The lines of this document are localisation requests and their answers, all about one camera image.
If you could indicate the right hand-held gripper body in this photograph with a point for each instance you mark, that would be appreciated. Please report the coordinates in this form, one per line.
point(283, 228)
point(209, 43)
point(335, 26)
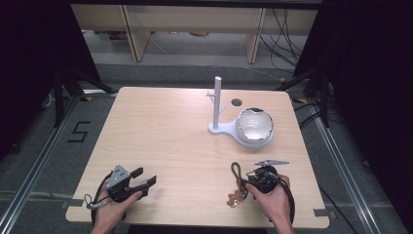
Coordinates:
point(267, 178)

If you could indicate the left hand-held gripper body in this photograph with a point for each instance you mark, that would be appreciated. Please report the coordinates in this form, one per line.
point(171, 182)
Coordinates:
point(119, 187)

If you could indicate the person's left hand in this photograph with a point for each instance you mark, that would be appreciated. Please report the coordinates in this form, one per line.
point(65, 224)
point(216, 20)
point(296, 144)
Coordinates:
point(112, 211)

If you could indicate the person's right hand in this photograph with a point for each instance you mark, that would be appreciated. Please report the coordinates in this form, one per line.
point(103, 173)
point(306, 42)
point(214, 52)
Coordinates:
point(276, 204)

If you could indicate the grey tape strip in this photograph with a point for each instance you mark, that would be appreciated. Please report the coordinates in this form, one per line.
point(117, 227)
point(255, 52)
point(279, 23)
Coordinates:
point(70, 203)

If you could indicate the white bowl with silver rim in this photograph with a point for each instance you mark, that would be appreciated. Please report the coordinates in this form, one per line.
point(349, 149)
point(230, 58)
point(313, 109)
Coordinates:
point(255, 125)

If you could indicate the round dark table grommet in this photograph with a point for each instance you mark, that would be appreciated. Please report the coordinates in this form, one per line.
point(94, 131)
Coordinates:
point(236, 102)

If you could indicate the white jewelry stand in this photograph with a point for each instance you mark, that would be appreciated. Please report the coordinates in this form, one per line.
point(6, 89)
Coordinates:
point(217, 104)

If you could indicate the black metal stand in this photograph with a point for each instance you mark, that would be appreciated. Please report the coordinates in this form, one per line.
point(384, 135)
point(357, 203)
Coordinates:
point(61, 94)
point(321, 94)

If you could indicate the light wooden desk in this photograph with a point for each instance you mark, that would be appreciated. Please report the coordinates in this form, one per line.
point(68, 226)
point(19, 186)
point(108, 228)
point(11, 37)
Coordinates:
point(195, 19)

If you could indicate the aluminium floor rail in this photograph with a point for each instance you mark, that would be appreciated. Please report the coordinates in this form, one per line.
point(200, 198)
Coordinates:
point(35, 165)
point(344, 175)

